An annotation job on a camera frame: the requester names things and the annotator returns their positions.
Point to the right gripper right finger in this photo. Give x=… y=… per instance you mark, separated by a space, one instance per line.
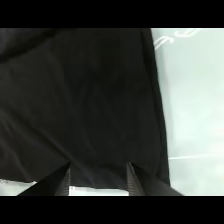
x=146 y=185

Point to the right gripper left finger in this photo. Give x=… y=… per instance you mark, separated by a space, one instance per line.
x=55 y=185

